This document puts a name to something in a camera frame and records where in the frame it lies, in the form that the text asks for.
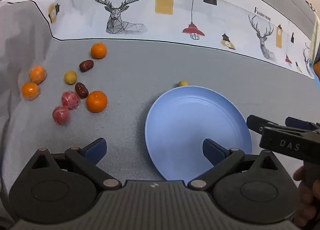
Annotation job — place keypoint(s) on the blue plate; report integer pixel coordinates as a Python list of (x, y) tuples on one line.
[(185, 125)]

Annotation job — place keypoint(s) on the orange cushion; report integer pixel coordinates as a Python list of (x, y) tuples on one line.
[(317, 66)]

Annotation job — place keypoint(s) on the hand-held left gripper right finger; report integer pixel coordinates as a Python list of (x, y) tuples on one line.
[(212, 150)]

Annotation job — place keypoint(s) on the grey printed bed sheet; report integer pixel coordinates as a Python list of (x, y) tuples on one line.
[(140, 70)]

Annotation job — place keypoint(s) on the person's right hand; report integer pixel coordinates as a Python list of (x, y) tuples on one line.
[(308, 205)]

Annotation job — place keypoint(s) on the red ball fruit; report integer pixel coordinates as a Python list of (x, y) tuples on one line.
[(60, 115), (70, 99)]

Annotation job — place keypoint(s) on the plastic-wrapped orange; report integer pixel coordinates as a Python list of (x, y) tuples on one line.
[(37, 74), (30, 91)]

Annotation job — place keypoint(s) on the red date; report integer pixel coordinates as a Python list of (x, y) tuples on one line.
[(81, 89), (86, 66)]

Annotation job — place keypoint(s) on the yellow-green small fruit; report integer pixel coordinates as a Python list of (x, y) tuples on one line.
[(70, 77), (183, 83)]

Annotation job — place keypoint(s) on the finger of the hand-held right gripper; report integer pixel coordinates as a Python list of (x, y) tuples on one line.
[(260, 123), (302, 123)]

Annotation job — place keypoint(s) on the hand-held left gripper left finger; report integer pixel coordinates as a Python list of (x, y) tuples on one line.
[(96, 149)]

